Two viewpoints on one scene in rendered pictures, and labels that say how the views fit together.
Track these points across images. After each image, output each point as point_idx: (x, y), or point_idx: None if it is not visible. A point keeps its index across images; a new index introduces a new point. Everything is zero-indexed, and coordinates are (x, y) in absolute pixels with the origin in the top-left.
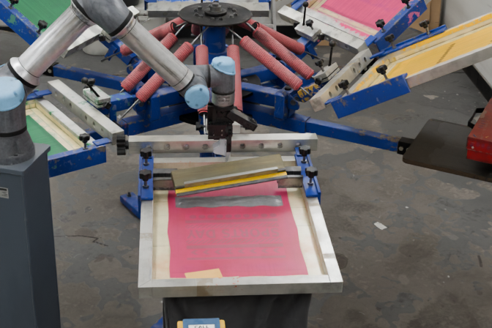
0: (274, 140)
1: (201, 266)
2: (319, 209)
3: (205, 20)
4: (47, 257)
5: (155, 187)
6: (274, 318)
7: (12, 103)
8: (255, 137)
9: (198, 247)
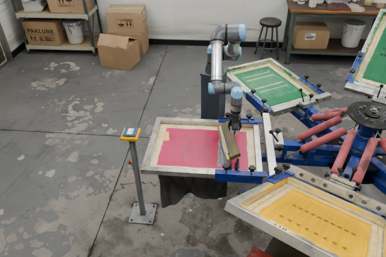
0: (267, 159)
1: (172, 136)
2: (203, 172)
3: (356, 109)
4: (212, 113)
5: None
6: None
7: (208, 51)
8: (270, 152)
9: (185, 136)
